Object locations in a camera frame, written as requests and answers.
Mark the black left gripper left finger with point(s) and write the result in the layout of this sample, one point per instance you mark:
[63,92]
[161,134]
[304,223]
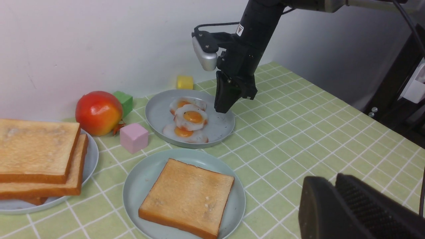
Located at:
[323,214]

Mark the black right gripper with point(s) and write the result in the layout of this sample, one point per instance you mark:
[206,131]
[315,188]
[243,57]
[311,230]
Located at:
[237,64]

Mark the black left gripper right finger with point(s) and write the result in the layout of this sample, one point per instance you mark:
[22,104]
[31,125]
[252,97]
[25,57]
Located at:
[383,217]

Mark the toast slice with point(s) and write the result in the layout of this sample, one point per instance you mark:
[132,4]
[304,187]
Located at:
[36,201]
[188,198]
[36,151]
[71,187]

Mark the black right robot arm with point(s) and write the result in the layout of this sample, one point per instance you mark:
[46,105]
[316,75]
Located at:
[262,16]

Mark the grey egg plate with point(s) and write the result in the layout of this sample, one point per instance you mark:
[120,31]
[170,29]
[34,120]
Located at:
[218,128]

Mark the yellow cube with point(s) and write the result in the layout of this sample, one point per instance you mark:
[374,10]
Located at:
[184,82]

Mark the green cube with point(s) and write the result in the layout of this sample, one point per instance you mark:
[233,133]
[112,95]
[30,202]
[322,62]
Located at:
[126,101]

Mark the pink cube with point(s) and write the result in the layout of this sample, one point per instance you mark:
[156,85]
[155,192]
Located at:
[134,137]

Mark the teal front plate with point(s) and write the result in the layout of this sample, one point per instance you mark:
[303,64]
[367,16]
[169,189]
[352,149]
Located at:
[143,176]

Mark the white holder box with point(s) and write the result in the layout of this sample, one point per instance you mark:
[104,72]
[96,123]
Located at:
[414,90]

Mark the red yellow apple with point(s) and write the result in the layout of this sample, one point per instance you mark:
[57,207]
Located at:
[99,113]

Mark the light blue bread plate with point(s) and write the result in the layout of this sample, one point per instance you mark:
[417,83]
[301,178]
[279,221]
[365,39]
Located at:
[14,207]

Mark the black metal frame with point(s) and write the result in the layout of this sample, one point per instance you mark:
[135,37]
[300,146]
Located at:
[385,105]

